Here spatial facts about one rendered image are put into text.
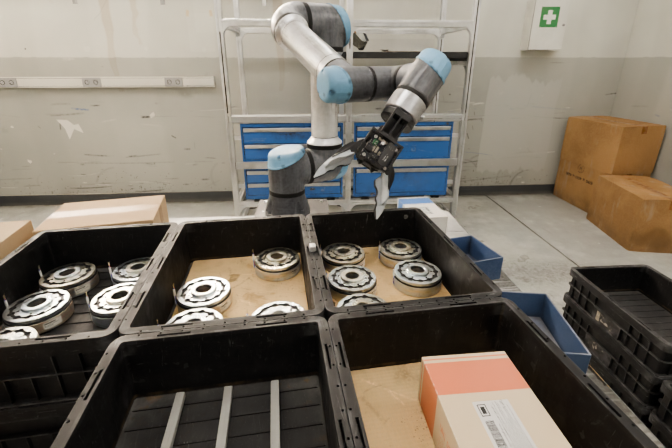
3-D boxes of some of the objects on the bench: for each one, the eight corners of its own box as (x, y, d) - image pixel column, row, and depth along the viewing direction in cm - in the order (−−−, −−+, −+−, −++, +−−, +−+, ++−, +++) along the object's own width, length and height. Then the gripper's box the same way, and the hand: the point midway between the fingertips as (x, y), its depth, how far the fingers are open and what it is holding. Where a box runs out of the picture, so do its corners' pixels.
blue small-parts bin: (477, 313, 92) (481, 289, 90) (541, 317, 91) (546, 293, 89) (503, 377, 74) (509, 349, 71) (583, 383, 72) (592, 355, 70)
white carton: (396, 219, 148) (397, 198, 144) (425, 217, 149) (427, 196, 146) (412, 242, 129) (414, 218, 126) (445, 240, 130) (448, 216, 127)
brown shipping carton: (47, 282, 105) (31, 231, 100) (76, 247, 125) (64, 203, 120) (162, 267, 113) (153, 219, 107) (171, 236, 133) (164, 194, 127)
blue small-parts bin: (468, 254, 121) (471, 234, 118) (500, 278, 107) (504, 257, 105) (413, 263, 115) (414, 243, 113) (439, 290, 102) (441, 267, 100)
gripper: (363, 80, 70) (304, 166, 68) (448, 139, 71) (393, 226, 69) (356, 96, 79) (303, 173, 76) (432, 148, 80) (382, 226, 77)
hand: (344, 199), depth 75 cm, fingers open, 14 cm apart
